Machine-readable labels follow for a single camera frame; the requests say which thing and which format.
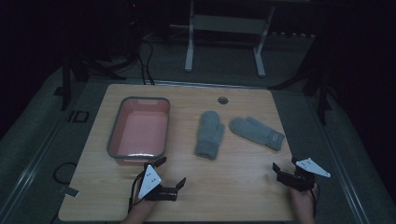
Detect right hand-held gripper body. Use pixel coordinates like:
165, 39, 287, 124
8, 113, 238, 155
276, 157, 332, 193

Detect grey mitten with label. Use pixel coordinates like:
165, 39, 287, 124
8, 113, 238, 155
228, 116, 286, 152

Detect pink basin with grey rim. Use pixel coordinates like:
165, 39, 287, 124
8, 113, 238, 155
106, 96, 172, 166

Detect black coiled cable loop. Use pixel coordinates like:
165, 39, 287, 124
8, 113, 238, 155
51, 161, 78, 186

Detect white metal desk frame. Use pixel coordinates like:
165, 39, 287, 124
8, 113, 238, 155
169, 0, 277, 78

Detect hand-held gripper black cable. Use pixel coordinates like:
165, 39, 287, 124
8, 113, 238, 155
126, 170, 148, 217
309, 182, 321, 217

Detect left hand-held gripper black cable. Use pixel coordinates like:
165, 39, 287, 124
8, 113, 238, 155
126, 170, 148, 217

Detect right hand-held gripper black cable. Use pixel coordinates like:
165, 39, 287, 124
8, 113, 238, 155
309, 182, 321, 217

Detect person's right hand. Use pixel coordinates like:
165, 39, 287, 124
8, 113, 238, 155
289, 182, 320, 224

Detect black metal stand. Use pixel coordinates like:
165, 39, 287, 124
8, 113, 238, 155
269, 31, 333, 126
53, 49, 128, 112

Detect person's left hand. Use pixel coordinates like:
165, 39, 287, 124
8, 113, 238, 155
120, 199, 158, 224

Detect black floor cables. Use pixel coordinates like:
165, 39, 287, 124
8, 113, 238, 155
137, 37, 156, 86

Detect plain grey mitten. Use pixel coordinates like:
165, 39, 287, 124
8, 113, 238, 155
194, 110, 226, 161

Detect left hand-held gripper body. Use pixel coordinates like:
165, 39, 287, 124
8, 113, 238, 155
137, 161, 178, 202

